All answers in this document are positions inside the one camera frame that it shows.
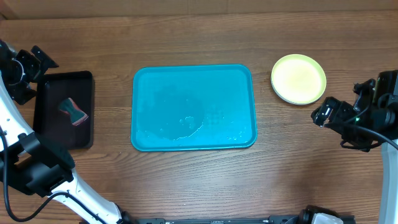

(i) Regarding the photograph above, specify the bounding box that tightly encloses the pink and black sponge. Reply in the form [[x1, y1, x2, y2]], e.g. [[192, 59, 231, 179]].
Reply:
[[58, 98, 88, 126]]

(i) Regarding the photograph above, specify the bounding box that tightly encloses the yellow-green plate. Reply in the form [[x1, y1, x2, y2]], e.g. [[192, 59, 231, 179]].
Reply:
[[271, 54, 327, 105]]

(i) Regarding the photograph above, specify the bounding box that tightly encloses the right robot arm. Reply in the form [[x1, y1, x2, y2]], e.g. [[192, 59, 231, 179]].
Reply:
[[311, 94, 397, 224]]

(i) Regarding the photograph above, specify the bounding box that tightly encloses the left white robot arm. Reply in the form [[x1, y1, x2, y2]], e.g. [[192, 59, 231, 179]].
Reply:
[[1, 42, 133, 223]]

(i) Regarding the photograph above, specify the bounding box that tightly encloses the black plastic tray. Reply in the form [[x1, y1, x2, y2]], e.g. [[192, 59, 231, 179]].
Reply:
[[33, 71, 95, 149]]

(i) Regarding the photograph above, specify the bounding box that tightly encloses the teal plastic serving tray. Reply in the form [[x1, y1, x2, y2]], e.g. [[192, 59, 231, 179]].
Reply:
[[130, 64, 257, 152]]

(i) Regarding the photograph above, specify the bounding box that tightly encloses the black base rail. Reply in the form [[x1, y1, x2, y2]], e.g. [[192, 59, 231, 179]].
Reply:
[[79, 215, 357, 224]]

